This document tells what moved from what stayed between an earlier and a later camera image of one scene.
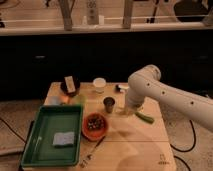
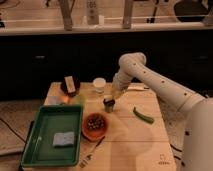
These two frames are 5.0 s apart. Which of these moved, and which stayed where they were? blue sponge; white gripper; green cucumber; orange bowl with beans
Moved: white gripper
Stayed: green cucumber; orange bowl with beans; blue sponge
